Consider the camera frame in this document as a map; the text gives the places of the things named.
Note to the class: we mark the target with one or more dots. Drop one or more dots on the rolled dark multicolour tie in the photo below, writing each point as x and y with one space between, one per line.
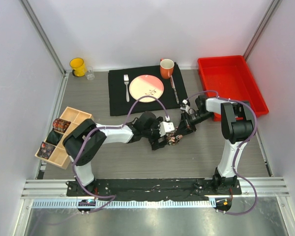
45 150

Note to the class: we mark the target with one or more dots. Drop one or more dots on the floral rose necktie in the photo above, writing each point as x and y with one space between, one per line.
173 139

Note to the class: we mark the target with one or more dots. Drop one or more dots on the silver table knife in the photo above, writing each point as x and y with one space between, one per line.
174 89

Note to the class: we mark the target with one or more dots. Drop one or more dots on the silver fork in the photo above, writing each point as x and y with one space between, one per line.
126 82

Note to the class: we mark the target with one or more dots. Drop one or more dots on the rolled red patterned tie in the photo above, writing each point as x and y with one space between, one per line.
60 125

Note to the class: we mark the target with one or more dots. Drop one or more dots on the rolled dark green tie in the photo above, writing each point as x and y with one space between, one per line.
54 137

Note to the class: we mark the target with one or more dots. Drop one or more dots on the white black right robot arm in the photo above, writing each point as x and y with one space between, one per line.
238 126

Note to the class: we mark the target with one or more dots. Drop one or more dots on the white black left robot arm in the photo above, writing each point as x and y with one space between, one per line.
83 143

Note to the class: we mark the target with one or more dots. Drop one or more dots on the black cloth placemat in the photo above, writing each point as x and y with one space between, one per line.
117 89

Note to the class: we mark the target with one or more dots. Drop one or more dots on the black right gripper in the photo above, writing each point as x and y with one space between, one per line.
183 129

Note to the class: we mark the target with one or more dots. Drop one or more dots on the orange ceramic mug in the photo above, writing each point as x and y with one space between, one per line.
166 68

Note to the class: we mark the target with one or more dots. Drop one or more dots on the clear drinking glass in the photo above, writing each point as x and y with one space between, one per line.
89 73

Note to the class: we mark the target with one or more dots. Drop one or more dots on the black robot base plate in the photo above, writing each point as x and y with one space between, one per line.
152 189

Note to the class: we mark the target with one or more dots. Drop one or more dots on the wooden compartment box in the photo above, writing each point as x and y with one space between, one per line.
59 156

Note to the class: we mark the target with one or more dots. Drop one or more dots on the pink cream ceramic plate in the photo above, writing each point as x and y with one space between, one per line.
146 85

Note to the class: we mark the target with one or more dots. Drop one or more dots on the yellow enamel mug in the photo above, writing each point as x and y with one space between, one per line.
78 67

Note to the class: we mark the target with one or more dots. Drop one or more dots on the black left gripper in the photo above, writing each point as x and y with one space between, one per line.
155 143

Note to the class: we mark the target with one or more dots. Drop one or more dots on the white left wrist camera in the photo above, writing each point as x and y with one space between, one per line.
166 127

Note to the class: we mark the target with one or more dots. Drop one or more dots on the red plastic bin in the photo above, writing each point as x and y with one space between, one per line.
231 77

